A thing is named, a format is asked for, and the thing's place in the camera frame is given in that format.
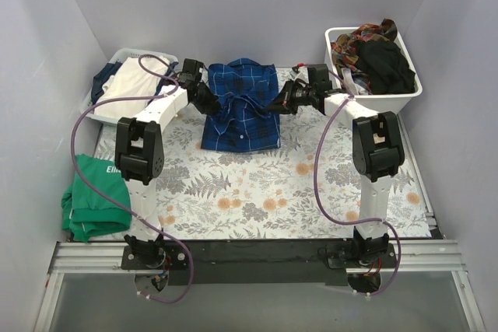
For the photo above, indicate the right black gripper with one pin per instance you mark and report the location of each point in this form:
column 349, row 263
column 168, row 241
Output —
column 288, row 96

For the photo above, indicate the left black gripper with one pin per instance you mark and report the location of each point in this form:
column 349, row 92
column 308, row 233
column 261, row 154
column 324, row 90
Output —
column 205, row 96

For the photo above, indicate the blue plaid long sleeve shirt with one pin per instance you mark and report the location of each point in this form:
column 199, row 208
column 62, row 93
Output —
column 244, row 88

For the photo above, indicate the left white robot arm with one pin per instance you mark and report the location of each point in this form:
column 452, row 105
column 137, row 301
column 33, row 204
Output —
column 139, row 155

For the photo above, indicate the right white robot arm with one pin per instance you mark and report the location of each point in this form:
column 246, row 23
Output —
column 377, row 150

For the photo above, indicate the folded white shirt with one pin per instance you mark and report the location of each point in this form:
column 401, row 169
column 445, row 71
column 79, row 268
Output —
column 129, row 80

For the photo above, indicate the white crumpled garment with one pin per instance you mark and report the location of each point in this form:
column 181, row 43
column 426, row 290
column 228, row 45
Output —
column 356, row 87

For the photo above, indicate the brown plaid crumpled shirt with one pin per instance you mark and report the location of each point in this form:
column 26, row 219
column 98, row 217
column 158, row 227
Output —
column 344, row 49

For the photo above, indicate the floral patterned table mat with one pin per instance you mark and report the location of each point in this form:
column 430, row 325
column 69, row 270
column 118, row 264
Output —
column 308, row 188

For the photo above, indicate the folded navy shirt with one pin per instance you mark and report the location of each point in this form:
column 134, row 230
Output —
column 99, row 79

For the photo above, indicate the white plastic bin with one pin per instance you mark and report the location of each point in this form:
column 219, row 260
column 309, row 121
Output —
column 381, row 103

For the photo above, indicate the black crumpled shirt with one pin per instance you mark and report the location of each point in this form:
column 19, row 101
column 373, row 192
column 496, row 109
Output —
column 385, row 66

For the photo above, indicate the white slotted laundry basket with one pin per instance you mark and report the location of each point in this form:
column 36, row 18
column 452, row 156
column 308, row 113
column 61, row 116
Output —
column 89, row 108

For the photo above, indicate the folded green shirt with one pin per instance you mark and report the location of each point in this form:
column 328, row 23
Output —
column 85, row 213

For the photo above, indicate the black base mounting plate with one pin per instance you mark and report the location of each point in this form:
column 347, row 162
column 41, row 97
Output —
column 252, row 261

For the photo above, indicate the aluminium rail frame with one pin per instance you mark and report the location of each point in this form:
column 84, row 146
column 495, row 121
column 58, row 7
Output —
column 431, row 291

